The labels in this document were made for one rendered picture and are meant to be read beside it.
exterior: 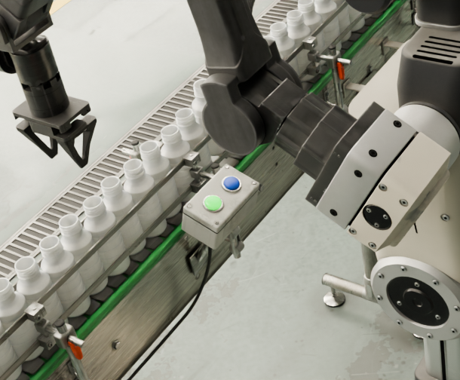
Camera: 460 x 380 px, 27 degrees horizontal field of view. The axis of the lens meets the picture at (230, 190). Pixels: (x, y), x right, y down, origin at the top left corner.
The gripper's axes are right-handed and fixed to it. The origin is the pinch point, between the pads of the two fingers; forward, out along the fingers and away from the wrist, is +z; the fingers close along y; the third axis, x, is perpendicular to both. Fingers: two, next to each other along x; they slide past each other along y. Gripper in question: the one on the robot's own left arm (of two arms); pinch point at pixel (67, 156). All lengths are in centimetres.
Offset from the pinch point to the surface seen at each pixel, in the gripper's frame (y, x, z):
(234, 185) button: 3.5, 31.2, 28.0
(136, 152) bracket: -24, 35, 31
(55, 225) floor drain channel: -146, 91, 140
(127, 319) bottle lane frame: -9.1, 7.3, 47.0
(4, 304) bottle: -13.7, -12.3, 26.6
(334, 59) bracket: -3, 79, 31
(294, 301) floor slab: -41, 96, 139
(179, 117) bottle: -15.0, 39.8, 23.1
